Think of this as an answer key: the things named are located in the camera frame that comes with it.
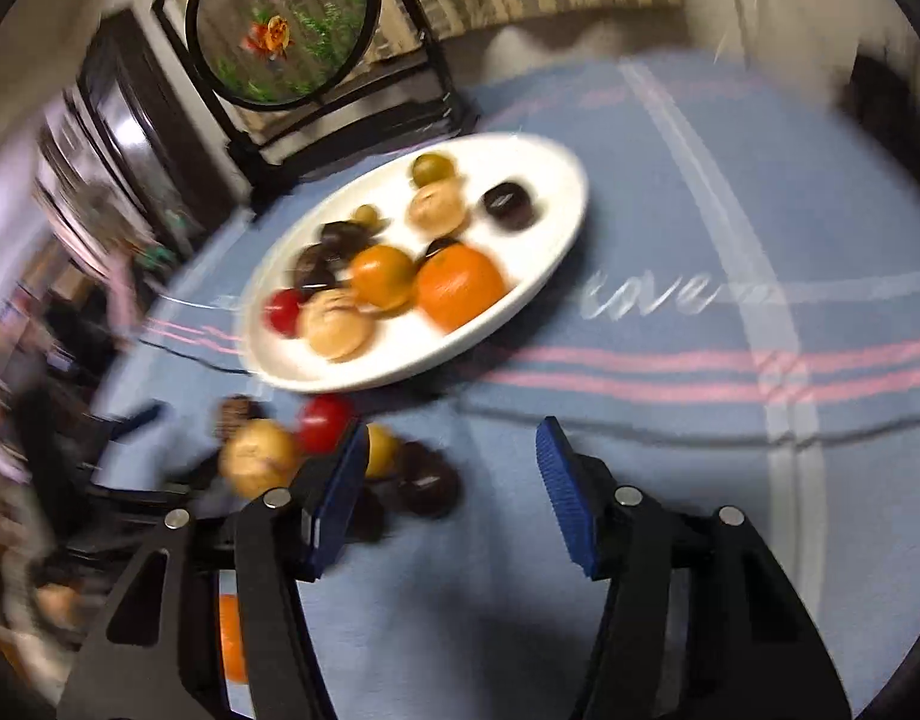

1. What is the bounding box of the orange mandarin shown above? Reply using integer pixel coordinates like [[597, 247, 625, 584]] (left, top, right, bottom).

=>
[[414, 242, 508, 333], [219, 593, 248, 684]]

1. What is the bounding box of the red cherry tomato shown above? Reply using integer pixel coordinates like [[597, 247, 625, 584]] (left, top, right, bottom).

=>
[[263, 288, 305, 338], [297, 394, 355, 455]]

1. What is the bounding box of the small yellow longan fruit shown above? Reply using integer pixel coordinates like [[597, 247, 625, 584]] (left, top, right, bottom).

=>
[[365, 422, 403, 483]]

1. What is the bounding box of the dark plum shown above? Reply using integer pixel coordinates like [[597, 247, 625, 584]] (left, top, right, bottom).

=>
[[481, 181, 536, 232], [318, 221, 373, 262], [396, 442, 462, 518]]

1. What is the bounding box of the smooth orange round fruit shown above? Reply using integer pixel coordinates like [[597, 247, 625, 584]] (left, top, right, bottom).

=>
[[349, 244, 416, 312]]

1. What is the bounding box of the small olive longan fruit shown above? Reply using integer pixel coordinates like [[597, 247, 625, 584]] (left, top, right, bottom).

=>
[[350, 205, 382, 234]]

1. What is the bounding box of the tan smooth round fruit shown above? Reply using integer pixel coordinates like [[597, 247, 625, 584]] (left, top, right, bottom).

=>
[[406, 179, 468, 239]]

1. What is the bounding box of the yellow green round fruit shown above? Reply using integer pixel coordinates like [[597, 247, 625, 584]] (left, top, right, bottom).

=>
[[409, 151, 457, 188]]

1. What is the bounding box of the blue checked tablecloth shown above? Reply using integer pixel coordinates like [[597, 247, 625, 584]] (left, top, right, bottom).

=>
[[90, 50, 920, 720]]

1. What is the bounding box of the dark wooden cabinet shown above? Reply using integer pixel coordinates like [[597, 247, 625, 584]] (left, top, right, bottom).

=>
[[77, 8, 236, 260]]

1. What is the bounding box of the white round plate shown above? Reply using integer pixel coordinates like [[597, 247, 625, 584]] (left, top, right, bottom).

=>
[[236, 133, 588, 394]]

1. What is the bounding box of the black framed embroidery screen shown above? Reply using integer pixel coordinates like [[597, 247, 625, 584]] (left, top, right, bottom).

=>
[[152, 0, 478, 215]]

